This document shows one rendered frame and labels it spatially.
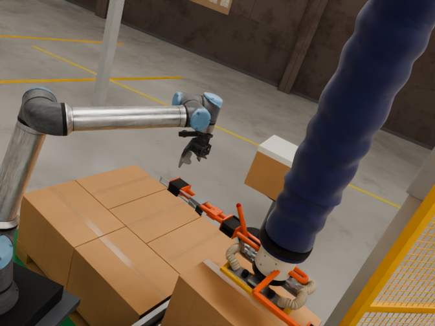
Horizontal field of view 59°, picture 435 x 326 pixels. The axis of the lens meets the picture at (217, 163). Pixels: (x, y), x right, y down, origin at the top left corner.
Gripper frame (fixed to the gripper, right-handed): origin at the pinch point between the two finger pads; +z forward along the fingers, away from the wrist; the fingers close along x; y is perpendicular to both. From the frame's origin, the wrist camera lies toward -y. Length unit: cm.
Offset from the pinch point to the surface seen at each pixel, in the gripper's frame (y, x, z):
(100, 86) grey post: -287, 178, 96
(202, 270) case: 31, -5, 42
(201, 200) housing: 13.8, 0.5, 13.1
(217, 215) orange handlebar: 25.1, -0.8, 13.7
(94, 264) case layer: -29, -18, 82
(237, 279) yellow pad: 51, -12, 26
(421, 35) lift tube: 68, -4, -87
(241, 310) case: 58, -9, 42
